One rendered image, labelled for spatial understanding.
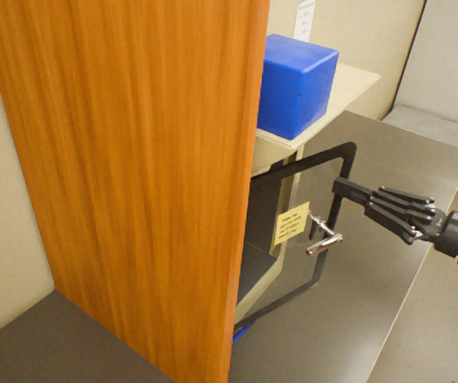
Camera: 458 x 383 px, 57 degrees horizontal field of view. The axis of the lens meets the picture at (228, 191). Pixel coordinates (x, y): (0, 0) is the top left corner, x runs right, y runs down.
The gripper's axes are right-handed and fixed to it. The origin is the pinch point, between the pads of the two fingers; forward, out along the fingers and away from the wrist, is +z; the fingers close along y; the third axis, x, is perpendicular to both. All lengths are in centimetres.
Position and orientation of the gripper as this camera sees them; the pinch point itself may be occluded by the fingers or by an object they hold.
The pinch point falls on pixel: (351, 191)
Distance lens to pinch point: 82.3
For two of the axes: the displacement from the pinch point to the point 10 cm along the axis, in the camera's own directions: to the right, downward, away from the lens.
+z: -8.1, -3.9, 4.4
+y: -5.8, 4.6, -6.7
